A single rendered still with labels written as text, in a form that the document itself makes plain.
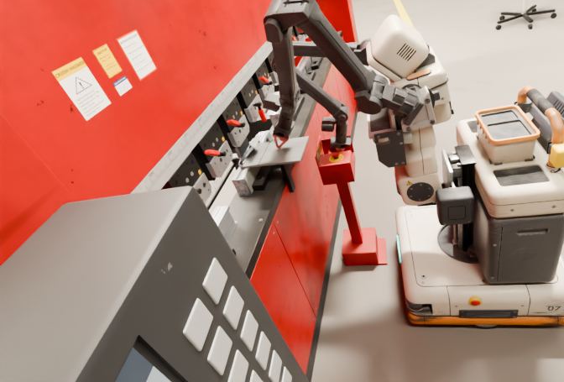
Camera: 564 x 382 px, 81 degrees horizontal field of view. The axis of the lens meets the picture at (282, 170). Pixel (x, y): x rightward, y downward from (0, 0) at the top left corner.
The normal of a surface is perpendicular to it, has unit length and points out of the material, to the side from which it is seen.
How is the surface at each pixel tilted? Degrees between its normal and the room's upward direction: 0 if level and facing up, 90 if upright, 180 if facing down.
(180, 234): 90
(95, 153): 90
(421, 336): 0
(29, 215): 90
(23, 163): 90
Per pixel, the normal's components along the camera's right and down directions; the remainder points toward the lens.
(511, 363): -0.30, -0.78
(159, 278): 0.94, -0.14
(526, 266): -0.17, 0.61
